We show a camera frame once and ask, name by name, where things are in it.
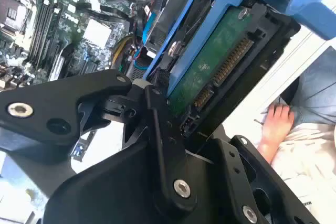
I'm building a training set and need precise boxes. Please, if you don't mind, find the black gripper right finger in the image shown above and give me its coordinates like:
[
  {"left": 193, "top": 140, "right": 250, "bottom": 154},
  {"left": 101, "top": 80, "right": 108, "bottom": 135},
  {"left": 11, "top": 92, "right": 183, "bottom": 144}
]
[{"left": 206, "top": 134, "right": 320, "bottom": 224}]

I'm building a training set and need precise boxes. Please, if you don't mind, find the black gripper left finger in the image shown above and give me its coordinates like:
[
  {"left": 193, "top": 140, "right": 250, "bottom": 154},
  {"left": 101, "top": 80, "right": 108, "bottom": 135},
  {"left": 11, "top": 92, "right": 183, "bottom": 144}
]
[{"left": 0, "top": 68, "right": 198, "bottom": 211}]

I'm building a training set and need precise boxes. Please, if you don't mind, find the person bare hand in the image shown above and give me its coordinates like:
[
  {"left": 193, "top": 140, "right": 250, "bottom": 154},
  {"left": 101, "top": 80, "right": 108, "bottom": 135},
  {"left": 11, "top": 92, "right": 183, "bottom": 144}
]
[{"left": 258, "top": 103, "right": 296, "bottom": 156}]

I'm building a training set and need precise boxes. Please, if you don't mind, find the hard disk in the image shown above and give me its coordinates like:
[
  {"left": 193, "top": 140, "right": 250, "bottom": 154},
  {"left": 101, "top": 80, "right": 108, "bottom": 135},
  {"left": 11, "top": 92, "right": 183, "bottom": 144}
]
[{"left": 143, "top": 0, "right": 336, "bottom": 141}]

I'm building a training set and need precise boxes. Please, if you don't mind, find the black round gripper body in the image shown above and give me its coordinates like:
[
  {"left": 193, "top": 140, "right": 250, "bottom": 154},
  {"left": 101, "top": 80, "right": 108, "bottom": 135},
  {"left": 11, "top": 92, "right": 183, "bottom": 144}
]
[{"left": 43, "top": 140, "right": 237, "bottom": 224}]

